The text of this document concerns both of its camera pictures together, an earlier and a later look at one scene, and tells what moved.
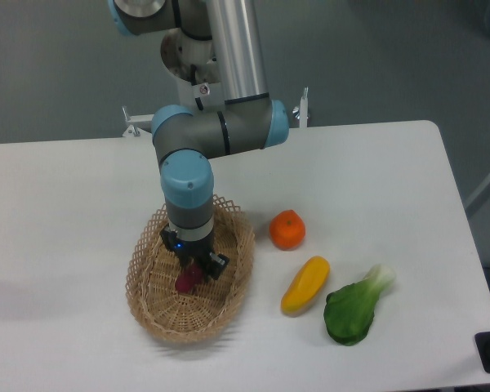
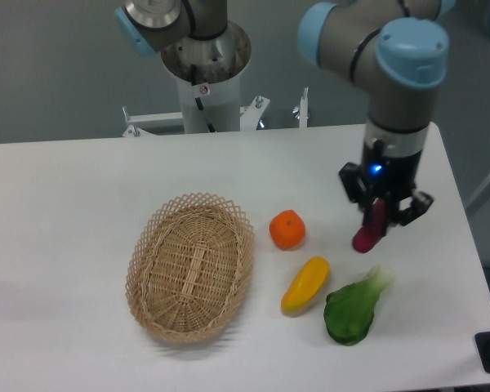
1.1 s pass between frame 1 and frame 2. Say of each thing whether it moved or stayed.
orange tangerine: stayed
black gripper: moved
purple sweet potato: moved
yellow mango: stayed
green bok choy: stayed
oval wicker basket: stayed
